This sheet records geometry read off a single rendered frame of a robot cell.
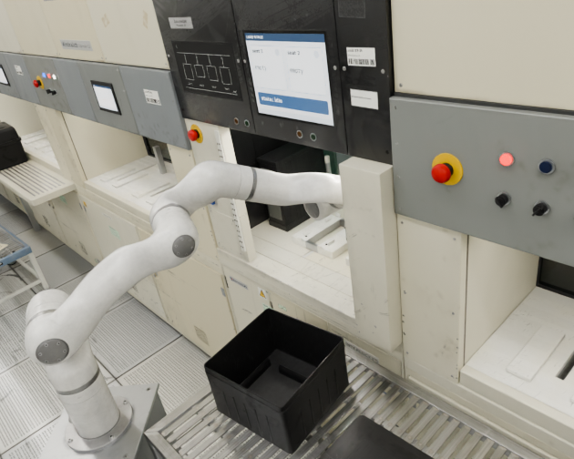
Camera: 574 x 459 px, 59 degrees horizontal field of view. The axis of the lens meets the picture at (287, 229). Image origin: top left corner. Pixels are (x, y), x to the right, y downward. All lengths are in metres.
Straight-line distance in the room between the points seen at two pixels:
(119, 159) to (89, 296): 1.97
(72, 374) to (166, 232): 0.45
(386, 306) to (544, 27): 0.73
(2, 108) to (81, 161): 1.51
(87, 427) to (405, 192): 1.04
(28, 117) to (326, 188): 3.52
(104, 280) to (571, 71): 1.06
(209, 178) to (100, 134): 1.94
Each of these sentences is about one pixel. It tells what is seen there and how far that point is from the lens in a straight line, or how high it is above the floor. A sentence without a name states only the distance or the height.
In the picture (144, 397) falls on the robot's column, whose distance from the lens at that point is 1.64.
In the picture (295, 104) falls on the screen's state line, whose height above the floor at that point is 1.51.
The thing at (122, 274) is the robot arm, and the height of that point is 1.23.
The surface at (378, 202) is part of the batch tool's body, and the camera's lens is 1.16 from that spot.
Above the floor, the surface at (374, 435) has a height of 0.86.
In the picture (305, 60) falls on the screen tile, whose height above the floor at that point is 1.62.
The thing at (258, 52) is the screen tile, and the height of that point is 1.63.
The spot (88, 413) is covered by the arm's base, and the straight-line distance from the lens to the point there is 1.52.
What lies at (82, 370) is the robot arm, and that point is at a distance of 1.44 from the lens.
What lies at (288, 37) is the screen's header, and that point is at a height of 1.67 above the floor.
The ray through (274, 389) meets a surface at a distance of 1.52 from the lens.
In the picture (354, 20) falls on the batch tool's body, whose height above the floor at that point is 1.71.
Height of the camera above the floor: 1.87
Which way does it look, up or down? 29 degrees down
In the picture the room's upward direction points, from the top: 10 degrees counter-clockwise
